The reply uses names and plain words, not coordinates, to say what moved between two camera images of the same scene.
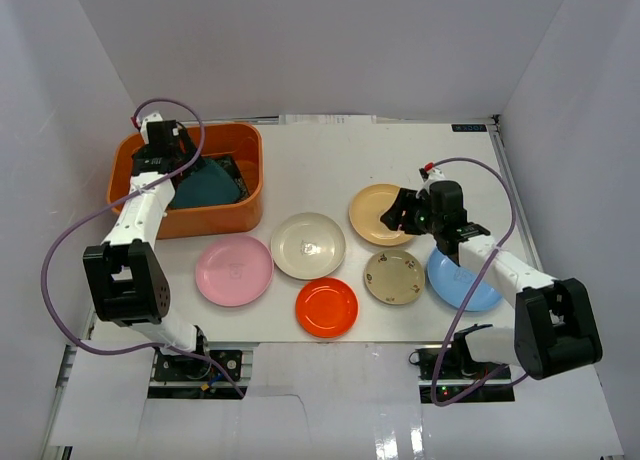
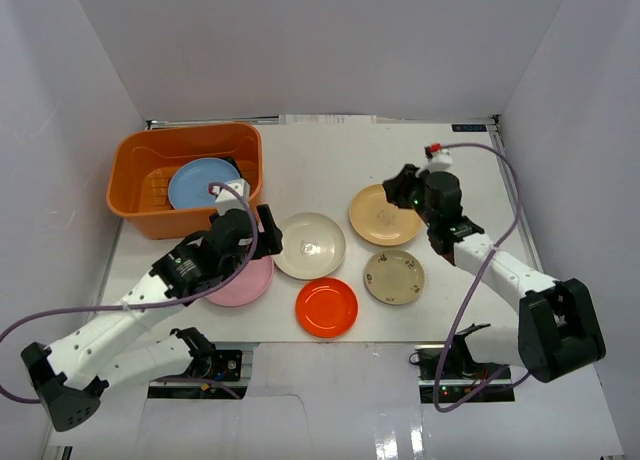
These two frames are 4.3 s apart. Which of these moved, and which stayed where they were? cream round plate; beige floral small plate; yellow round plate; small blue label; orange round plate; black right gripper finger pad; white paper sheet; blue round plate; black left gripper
Moved: blue round plate; black left gripper; black right gripper finger pad
Stayed: beige floral small plate; white paper sheet; small blue label; yellow round plate; orange round plate; cream round plate
